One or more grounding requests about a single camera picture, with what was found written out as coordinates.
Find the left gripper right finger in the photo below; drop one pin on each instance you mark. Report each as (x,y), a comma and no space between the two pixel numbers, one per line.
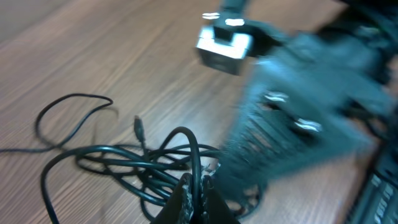
(214,209)

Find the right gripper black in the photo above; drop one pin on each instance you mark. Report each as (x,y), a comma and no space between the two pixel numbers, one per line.
(339,71)

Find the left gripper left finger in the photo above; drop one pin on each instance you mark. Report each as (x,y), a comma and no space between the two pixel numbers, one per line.
(179,207)

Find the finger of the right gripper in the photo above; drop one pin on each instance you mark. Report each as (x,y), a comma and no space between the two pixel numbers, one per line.
(260,149)

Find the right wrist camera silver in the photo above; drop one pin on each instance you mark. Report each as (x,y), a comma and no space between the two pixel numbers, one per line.
(222,44)

